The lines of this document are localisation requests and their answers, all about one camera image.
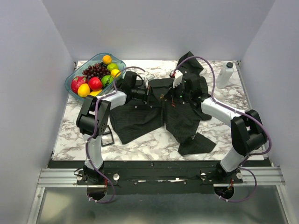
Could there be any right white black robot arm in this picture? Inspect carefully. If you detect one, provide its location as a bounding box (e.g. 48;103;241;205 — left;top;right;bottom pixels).
171;71;272;183

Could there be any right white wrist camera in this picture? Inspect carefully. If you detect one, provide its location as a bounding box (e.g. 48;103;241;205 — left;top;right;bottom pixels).
170;70;183;88

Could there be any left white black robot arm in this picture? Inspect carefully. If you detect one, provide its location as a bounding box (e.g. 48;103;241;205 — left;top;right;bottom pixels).
76;71;153;184

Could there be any green lime fruit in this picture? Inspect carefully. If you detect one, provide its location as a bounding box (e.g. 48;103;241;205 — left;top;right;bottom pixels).
107;63;119;71

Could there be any aluminium rail frame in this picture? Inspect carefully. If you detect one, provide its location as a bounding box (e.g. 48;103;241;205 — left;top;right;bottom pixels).
28;166;297;224

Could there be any white bottle black cap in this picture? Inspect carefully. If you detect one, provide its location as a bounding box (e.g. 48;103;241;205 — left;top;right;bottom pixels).
216;62;234;89

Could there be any yellow lemon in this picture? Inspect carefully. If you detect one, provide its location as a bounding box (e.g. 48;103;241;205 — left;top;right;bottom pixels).
110;69;121;79

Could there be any green apple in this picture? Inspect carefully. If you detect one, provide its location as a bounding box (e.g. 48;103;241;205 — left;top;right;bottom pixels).
101;75;114;88

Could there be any yellow mango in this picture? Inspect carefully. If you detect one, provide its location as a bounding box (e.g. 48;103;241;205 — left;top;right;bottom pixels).
89;90;102;97

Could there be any small orange fruit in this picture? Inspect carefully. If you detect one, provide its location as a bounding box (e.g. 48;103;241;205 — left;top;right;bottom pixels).
102;55;112;65

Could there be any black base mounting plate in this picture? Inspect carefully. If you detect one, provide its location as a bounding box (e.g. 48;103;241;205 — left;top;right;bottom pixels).
48;160;273;196

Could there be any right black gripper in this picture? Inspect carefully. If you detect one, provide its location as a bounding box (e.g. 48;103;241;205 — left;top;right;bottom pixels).
164;81;191;105

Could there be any dark red grape bunch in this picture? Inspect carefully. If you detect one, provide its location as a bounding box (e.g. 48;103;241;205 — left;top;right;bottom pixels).
82;63;110;80

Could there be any black pinstriped shirt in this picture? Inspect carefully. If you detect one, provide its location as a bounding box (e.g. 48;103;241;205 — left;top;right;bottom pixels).
110;52;216;156

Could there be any pink dragon fruit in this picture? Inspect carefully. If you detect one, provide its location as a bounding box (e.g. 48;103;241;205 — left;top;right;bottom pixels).
71;76;87;94

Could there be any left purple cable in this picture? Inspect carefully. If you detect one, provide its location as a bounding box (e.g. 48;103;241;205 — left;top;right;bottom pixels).
84;66;149;204

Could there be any teal transparent fruit bowl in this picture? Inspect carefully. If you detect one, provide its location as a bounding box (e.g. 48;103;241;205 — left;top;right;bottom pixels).
64;53;126;101

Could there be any orange yellow round fruit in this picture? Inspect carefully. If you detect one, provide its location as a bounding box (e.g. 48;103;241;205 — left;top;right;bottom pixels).
77;83;91;98

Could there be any red apple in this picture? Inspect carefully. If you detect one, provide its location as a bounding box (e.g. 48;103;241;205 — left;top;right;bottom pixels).
88;77;103;91

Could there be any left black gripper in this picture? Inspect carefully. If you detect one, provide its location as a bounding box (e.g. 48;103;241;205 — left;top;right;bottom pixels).
131;84;161;106

